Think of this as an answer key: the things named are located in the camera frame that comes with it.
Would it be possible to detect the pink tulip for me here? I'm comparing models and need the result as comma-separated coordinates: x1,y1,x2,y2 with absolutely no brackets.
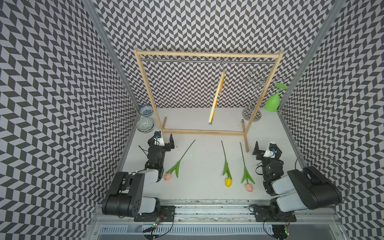
164,140,196,181
240,143,255,193

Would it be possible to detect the yellow tulip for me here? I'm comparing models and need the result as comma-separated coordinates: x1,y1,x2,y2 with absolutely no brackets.
221,141,233,188

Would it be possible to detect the yellow arched peg hanger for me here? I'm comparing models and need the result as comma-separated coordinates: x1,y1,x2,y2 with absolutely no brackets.
209,70,227,125

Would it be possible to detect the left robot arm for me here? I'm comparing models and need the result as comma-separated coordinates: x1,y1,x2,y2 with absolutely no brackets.
102,131,175,218

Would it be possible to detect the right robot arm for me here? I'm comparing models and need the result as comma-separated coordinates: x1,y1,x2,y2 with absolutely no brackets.
252,143,343,222

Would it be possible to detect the green patterned bowl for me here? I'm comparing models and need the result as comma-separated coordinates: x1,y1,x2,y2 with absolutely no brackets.
136,118,154,133

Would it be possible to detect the blue patterned bowl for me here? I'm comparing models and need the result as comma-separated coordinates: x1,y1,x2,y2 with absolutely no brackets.
139,104,154,118

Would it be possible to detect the green plastic wine glass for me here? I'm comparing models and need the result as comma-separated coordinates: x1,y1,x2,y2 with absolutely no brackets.
264,83,288,112

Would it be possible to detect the metal rack rod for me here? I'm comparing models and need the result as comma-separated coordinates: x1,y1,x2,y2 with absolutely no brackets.
141,59,275,65

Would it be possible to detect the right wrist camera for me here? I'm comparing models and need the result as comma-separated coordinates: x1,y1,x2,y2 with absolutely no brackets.
263,143,277,159

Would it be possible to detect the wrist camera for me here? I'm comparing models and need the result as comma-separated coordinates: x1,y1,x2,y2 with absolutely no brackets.
263,143,277,159
154,136,165,147

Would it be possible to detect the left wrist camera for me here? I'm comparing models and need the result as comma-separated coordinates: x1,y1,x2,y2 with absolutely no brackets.
154,136,165,147

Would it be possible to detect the wooden clothes rack frame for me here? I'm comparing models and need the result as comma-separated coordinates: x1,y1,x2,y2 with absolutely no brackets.
134,49,284,153

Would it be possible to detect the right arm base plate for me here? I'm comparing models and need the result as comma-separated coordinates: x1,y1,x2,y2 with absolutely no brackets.
250,205,297,223

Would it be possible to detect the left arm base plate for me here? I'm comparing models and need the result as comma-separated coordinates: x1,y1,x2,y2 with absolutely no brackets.
134,206,176,223

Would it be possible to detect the metal wire glass stand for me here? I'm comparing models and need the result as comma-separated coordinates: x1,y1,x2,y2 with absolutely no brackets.
242,68,284,123

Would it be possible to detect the aluminium front rail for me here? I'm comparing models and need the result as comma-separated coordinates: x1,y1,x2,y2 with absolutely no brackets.
84,200,348,240

